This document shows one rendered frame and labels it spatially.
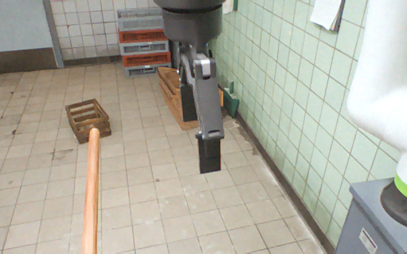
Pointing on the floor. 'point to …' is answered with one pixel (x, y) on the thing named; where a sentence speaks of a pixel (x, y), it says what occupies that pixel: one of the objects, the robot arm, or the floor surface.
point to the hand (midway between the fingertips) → (199, 137)
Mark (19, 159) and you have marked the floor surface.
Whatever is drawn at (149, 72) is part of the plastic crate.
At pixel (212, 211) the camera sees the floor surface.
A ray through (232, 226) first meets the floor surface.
